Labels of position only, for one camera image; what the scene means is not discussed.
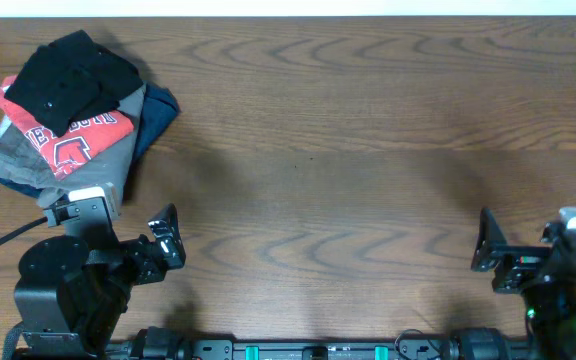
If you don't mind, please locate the black t-shirt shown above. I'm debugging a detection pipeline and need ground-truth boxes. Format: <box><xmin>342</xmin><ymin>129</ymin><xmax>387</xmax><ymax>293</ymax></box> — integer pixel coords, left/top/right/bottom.
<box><xmin>4</xmin><ymin>30</ymin><xmax>143</xmax><ymax>137</ymax></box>

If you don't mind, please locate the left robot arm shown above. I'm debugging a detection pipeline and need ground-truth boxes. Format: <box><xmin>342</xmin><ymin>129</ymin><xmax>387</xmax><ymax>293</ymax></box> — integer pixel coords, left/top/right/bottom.
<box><xmin>2</xmin><ymin>198</ymin><xmax>192</xmax><ymax>359</ymax></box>

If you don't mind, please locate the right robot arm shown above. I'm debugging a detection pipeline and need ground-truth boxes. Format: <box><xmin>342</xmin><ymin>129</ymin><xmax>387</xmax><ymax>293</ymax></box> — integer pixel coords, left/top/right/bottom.
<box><xmin>471</xmin><ymin>207</ymin><xmax>576</xmax><ymax>359</ymax></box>

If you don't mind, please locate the navy folded t-shirt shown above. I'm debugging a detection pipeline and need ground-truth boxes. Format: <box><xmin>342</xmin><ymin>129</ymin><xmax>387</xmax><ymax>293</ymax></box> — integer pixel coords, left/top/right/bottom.
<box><xmin>0</xmin><ymin>83</ymin><xmax>181</xmax><ymax>206</ymax></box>

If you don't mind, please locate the red printed folded t-shirt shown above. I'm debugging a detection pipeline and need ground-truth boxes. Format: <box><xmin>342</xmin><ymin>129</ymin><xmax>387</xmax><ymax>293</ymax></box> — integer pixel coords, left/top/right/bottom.
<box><xmin>0</xmin><ymin>75</ymin><xmax>134</xmax><ymax>180</ymax></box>

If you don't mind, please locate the grey folded t-shirt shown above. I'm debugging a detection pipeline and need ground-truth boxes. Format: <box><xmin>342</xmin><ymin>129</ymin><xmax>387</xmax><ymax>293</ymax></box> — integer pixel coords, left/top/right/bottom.
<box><xmin>0</xmin><ymin>76</ymin><xmax>146</xmax><ymax>207</ymax></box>

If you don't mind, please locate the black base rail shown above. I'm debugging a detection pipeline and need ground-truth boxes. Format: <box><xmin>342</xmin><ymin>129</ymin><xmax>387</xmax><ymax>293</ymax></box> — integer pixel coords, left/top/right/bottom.
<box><xmin>104</xmin><ymin>327</ymin><xmax>531</xmax><ymax>360</ymax></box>

